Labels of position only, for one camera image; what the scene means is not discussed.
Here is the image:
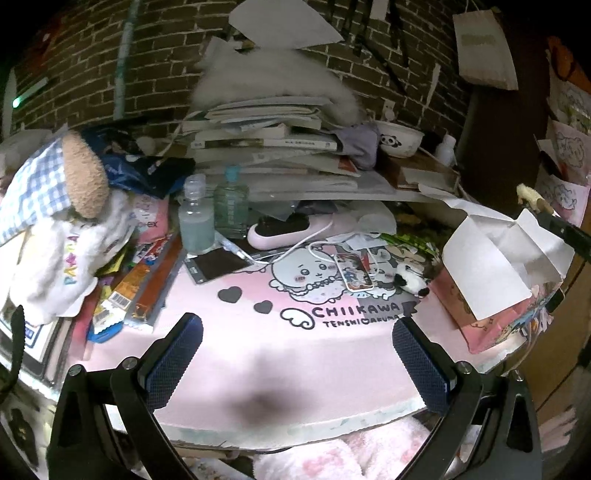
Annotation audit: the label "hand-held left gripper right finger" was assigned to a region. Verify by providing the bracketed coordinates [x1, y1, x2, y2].
[392, 316, 544, 480]

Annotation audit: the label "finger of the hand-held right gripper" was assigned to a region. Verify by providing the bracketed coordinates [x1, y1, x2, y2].
[544, 287, 567, 315]
[536, 209, 591, 260]

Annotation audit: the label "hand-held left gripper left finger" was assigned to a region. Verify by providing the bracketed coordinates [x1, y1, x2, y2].
[45, 312, 205, 480]

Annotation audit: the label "small yellow plush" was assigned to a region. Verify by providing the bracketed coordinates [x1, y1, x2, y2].
[516, 184, 543, 212]

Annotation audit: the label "pink and white paper bag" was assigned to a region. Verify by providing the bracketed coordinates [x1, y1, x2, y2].
[429, 208, 578, 355]

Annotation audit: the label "brown long packet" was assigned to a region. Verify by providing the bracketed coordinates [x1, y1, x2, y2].
[131, 235, 183, 330]

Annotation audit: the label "blue flat item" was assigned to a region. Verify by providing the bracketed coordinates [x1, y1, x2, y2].
[90, 323, 123, 344]

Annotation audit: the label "small panda plush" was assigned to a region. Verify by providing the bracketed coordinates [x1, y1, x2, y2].
[392, 263, 432, 296]

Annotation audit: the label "dark card in clear sleeve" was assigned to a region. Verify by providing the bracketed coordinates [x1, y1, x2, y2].
[185, 247, 252, 283]

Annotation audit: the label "character print card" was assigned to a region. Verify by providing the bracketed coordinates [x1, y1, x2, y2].
[335, 251, 375, 291]

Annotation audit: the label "green snack packet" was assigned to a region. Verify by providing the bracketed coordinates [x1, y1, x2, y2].
[381, 231, 441, 259]

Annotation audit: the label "white pen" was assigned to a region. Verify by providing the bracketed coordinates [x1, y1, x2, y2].
[217, 235, 254, 264]

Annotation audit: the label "character print papers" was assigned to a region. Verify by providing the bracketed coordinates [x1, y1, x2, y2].
[536, 37, 591, 217]

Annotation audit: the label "clear bottle pale blue liquid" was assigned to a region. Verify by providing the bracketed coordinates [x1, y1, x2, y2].
[178, 174, 217, 254]

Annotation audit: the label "pink pouch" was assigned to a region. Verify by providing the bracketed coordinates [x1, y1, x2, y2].
[129, 194, 171, 245]

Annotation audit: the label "small white bottle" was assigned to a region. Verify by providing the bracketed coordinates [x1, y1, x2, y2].
[436, 134, 458, 167]

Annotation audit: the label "white box with blue label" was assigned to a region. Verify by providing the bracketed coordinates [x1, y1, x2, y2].
[0, 300, 68, 384]

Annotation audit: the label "beige book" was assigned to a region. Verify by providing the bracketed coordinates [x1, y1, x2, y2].
[399, 164, 458, 190]

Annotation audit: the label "green bottle with blue cap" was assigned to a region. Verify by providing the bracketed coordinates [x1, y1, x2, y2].
[213, 166, 250, 240]

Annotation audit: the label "pink oval device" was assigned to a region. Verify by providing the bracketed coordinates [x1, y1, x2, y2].
[247, 215, 358, 250]

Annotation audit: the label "bear plush in white coat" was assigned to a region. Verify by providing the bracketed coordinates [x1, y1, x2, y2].
[0, 129, 134, 324]

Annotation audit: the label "white panda bowl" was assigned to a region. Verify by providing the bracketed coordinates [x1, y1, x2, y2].
[375, 121, 426, 158]

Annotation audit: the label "blue plastic bag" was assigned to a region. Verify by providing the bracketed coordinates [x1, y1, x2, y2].
[81, 127, 197, 199]

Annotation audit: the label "hanging beige paper bag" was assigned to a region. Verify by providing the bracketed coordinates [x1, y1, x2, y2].
[452, 7, 519, 90]

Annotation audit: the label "purple cloth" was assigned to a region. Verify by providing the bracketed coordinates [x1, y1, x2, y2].
[335, 122, 382, 171]

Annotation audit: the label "stack of books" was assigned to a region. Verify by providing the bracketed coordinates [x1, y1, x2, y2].
[178, 95, 458, 204]

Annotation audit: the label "white fluffy fur piece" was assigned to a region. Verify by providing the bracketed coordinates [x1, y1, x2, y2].
[191, 48, 363, 125]

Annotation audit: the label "device with green light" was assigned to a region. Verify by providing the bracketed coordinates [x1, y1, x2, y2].
[11, 76, 49, 109]

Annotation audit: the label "green pipe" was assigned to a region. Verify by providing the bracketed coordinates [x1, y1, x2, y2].
[113, 0, 141, 121]

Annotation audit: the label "white paper sheet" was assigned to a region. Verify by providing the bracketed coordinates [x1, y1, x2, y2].
[229, 0, 345, 49]

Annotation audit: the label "black hanging strap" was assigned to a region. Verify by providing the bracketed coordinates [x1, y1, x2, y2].
[353, 0, 414, 95]

